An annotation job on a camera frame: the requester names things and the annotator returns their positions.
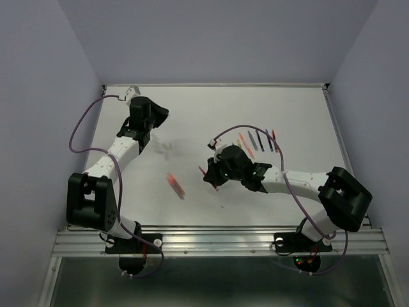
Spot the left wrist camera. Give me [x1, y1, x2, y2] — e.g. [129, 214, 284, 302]
[123, 86, 141, 106]

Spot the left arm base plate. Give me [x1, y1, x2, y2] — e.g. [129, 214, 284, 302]
[105, 235, 160, 255]

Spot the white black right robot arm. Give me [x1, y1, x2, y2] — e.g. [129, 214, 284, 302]
[203, 145, 373, 249]

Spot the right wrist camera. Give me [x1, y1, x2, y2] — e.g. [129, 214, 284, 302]
[207, 138, 229, 163]

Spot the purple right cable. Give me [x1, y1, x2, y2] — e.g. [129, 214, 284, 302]
[212, 123, 349, 278]

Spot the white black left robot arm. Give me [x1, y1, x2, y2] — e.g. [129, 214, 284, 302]
[66, 96, 169, 252]

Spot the pink highlighter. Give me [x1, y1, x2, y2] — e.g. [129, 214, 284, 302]
[167, 173, 185, 200]

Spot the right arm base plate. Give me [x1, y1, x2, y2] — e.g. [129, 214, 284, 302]
[272, 232, 332, 254]

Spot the aluminium rail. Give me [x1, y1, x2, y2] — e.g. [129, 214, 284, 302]
[52, 226, 389, 257]

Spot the blue pen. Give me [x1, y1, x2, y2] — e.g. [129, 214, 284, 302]
[265, 129, 274, 152]

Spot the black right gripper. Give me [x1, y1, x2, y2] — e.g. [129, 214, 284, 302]
[203, 153, 243, 185]

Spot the dark red pen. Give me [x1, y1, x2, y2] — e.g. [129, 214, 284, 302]
[198, 166, 219, 191]

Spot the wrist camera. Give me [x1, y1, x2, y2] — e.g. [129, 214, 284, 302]
[123, 86, 141, 106]
[207, 138, 229, 163]

